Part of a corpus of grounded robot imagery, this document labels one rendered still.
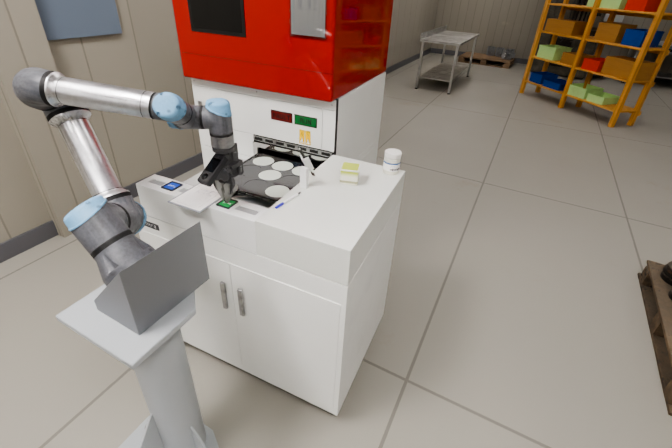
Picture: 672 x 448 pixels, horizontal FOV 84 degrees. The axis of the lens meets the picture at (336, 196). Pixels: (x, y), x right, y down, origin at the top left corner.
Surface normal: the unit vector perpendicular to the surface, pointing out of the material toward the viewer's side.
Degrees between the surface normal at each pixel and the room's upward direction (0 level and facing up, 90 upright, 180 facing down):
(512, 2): 90
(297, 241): 90
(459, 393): 0
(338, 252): 90
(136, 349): 0
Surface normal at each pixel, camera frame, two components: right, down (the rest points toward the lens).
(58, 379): 0.04, -0.86
